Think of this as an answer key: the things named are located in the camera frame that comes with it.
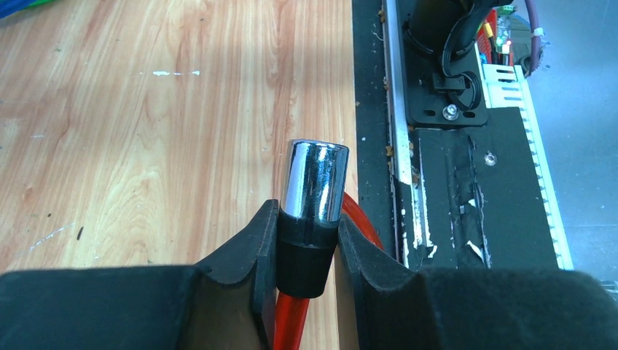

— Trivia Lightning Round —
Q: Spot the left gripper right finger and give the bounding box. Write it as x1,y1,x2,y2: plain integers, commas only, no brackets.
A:
337,217,617,349

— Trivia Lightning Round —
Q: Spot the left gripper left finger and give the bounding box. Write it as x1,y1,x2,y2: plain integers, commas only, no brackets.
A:
1,200,278,349

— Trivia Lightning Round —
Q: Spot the red cable lock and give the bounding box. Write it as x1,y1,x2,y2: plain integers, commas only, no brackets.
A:
273,139,383,349

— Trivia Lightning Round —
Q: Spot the blue cable lock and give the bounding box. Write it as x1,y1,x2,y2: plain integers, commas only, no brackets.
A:
0,0,34,19

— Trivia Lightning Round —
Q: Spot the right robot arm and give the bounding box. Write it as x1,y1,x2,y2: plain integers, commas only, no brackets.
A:
398,1,512,109

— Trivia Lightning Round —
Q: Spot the aluminium frame rail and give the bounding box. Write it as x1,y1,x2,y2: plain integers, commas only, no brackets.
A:
473,0,618,291

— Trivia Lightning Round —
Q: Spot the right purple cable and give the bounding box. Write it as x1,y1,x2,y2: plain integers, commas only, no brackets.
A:
523,0,544,78

